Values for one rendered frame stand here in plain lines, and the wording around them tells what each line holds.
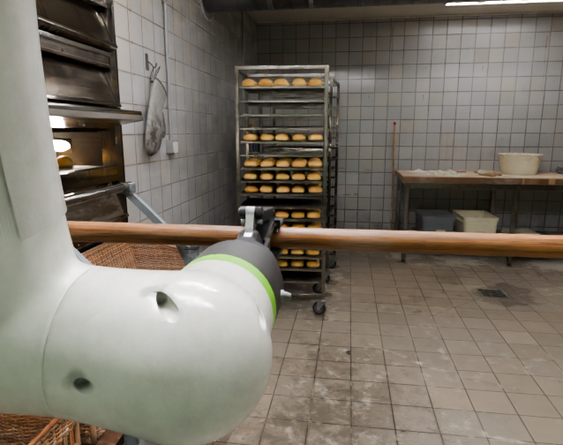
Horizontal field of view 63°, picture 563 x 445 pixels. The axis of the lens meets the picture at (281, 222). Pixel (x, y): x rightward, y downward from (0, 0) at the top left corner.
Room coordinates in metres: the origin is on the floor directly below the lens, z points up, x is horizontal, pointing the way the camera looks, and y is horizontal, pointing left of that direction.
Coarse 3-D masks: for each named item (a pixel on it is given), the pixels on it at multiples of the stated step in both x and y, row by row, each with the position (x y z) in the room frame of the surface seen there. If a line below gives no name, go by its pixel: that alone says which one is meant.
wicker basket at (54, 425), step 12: (0, 420) 0.98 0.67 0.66; (36, 420) 0.97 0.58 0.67; (48, 420) 0.97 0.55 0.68; (60, 420) 0.90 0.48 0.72; (0, 432) 0.98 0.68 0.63; (12, 432) 0.98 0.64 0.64; (24, 432) 0.97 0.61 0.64; (36, 432) 0.97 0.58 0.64; (48, 432) 0.86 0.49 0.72; (60, 432) 0.90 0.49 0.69; (72, 432) 0.94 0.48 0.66; (0, 444) 0.98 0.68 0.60; (12, 444) 0.98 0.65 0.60; (24, 444) 0.97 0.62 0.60; (36, 444) 0.81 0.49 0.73; (48, 444) 0.85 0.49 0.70; (60, 444) 0.89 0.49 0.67; (72, 444) 0.94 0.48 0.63
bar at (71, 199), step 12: (84, 192) 1.28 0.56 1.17; (96, 192) 1.33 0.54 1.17; (108, 192) 1.40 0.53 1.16; (120, 192) 1.54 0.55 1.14; (132, 192) 1.54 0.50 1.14; (72, 204) 1.22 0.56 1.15; (144, 204) 1.54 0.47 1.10; (156, 216) 1.53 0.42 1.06; (180, 252) 1.52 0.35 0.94; (192, 252) 1.50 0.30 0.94; (132, 444) 1.03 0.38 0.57; (144, 444) 1.05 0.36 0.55; (204, 444) 1.51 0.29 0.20
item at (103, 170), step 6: (90, 168) 2.08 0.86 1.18; (96, 168) 2.08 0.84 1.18; (102, 168) 2.09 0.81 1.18; (108, 168) 2.13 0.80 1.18; (114, 168) 2.19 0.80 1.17; (60, 174) 1.78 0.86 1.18; (66, 174) 1.81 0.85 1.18; (72, 174) 1.85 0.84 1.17; (78, 174) 1.89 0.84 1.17; (84, 174) 1.93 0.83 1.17; (90, 174) 1.98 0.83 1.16; (96, 174) 2.03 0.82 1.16; (102, 174) 2.08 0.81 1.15; (108, 174) 2.13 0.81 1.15; (114, 174) 2.18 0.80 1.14; (66, 180) 1.81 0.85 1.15; (72, 180) 1.85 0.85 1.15; (78, 180) 1.89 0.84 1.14
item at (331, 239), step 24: (72, 240) 0.65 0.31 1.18; (96, 240) 0.65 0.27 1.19; (120, 240) 0.64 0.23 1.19; (144, 240) 0.64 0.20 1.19; (168, 240) 0.63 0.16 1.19; (192, 240) 0.63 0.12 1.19; (216, 240) 0.62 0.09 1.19; (288, 240) 0.61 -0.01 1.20; (312, 240) 0.60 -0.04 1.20; (336, 240) 0.60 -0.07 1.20; (360, 240) 0.59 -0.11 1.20; (384, 240) 0.59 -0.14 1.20; (408, 240) 0.59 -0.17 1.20; (432, 240) 0.58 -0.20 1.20; (456, 240) 0.58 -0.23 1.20; (480, 240) 0.58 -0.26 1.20; (504, 240) 0.57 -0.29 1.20; (528, 240) 0.57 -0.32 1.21; (552, 240) 0.57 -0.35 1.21
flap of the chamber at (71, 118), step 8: (56, 112) 1.55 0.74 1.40; (64, 112) 1.59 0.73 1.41; (72, 112) 1.64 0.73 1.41; (80, 112) 1.69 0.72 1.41; (88, 112) 1.74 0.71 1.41; (96, 112) 1.80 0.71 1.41; (104, 112) 1.86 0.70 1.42; (56, 120) 1.65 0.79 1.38; (64, 120) 1.69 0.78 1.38; (72, 120) 1.73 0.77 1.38; (80, 120) 1.77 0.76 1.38; (88, 120) 1.81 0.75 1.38; (96, 120) 1.86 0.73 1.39; (104, 120) 1.90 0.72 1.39; (112, 120) 1.96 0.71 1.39; (120, 120) 2.01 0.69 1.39; (128, 120) 2.06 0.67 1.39; (136, 120) 2.12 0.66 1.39
